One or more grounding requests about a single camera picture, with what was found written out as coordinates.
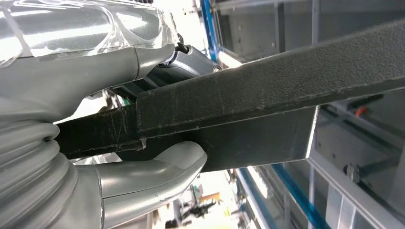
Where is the blue metal shelf rack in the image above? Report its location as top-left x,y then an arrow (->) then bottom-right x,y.
199,0 -> 331,229

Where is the grey metal frame structure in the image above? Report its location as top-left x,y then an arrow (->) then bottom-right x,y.
215,0 -> 405,229

